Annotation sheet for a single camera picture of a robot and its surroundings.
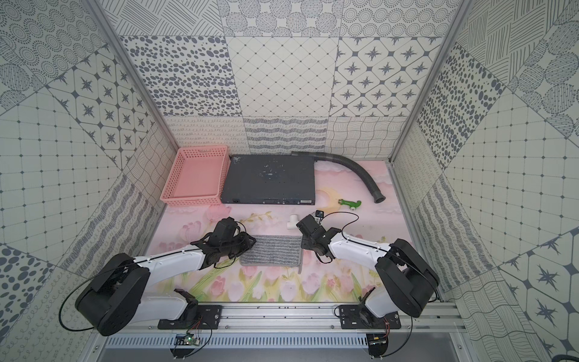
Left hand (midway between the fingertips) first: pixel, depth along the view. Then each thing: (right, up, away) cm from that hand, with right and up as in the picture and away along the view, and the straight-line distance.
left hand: (253, 234), depth 89 cm
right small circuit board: (+44, -31, -18) cm, 57 cm away
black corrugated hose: (+55, +14, +13) cm, 58 cm away
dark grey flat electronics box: (+4, +22, +18) cm, 29 cm away
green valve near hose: (+43, +11, +13) cm, 46 cm away
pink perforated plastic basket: (-34, +23, +25) cm, 48 cm away
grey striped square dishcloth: (+9, -6, -1) cm, 11 cm away
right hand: (+23, -3, 0) cm, 23 cm away
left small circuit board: (-17, -29, -19) cm, 38 cm away
